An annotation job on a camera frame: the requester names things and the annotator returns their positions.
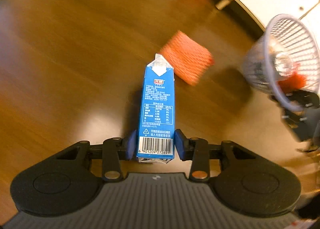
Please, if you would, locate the blue milk carton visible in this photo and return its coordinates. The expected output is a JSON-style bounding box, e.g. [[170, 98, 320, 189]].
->
[[136, 53, 175, 163]]

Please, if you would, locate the purple plastic waste basket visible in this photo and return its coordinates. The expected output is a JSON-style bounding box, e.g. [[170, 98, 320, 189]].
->
[[243, 14, 319, 112]]

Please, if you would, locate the clear plastic water bottle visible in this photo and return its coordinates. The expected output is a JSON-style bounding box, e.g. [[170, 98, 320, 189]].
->
[[271, 51, 298, 79]]

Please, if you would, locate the red plastic wrapper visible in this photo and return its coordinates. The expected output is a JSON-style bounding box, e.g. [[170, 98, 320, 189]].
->
[[278, 73, 307, 93]]

